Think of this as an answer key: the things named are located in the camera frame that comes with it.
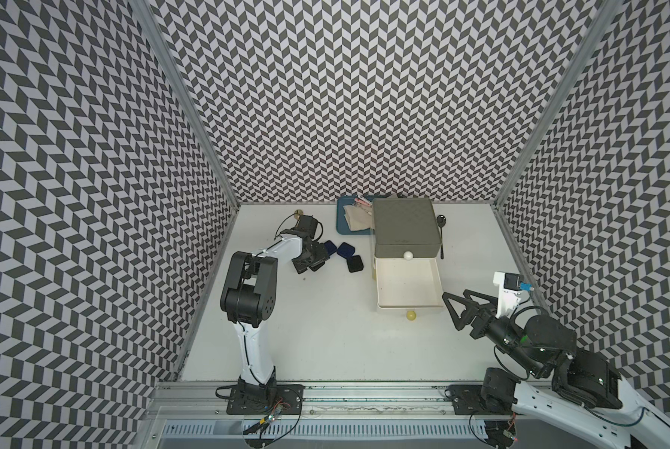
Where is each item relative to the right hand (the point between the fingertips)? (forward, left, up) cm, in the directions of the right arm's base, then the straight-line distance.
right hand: (452, 301), depth 63 cm
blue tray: (+45, +27, -26) cm, 59 cm away
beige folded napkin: (+48, +20, -25) cm, 58 cm away
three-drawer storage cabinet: (+21, +5, -19) cm, 29 cm away
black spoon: (+45, -13, -25) cm, 54 cm away
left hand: (+27, +35, -25) cm, 51 cm away
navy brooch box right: (+32, +25, -26) cm, 48 cm away
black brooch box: (+27, +22, -28) cm, 45 cm away
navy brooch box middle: (+34, +31, -26) cm, 53 cm away
